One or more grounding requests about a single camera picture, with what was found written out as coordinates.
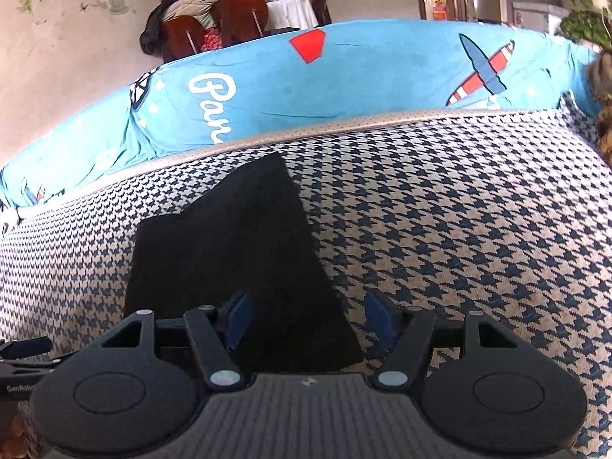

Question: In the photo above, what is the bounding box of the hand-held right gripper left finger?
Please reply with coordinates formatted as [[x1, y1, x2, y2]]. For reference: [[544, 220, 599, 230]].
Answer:
[[99, 291, 253, 390]]

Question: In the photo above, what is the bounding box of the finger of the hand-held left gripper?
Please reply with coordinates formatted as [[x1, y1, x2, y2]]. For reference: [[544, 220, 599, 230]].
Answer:
[[0, 337, 53, 360]]

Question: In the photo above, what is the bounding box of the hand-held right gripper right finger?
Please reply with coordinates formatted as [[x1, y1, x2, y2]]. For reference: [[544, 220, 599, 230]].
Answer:
[[364, 291, 519, 389]]

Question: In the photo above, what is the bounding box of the black t-shirt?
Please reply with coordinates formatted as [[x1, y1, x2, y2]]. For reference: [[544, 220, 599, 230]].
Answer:
[[123, 151, 365, 374]]

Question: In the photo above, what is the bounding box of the pile of clothes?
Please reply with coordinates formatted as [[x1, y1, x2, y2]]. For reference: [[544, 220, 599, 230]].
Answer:
[[140, 0, 241, 57]]

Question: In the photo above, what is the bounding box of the houndstooth sofa seat cover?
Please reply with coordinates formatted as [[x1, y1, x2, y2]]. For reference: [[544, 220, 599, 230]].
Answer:
[[0, 90, 612, 459]]

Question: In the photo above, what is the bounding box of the blue printed sofa cover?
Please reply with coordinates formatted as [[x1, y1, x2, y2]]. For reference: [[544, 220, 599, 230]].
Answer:
[[0, 18, 601, 212]]

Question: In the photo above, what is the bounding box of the wooden chair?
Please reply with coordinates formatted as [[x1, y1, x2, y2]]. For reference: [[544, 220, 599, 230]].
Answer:
[[160, 15, 207, 64], [210, 0, 269, 49], [311, 0, 334, 28]]

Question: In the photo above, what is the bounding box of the table with white cloth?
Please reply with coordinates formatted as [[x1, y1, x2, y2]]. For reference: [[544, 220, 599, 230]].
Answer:
[[265, 0, 319, 35]]

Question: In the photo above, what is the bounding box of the brown furry object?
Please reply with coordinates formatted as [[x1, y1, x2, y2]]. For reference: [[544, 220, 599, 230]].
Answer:
[[585, 50, 612, 164]]

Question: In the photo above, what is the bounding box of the white cabinet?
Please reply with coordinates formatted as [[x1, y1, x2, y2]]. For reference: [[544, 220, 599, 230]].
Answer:
[[511, 2, 571, 35]]

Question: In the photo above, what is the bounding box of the green houseplant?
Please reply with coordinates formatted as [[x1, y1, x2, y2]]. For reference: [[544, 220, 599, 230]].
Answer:
[[556, 0, 612, 49]]

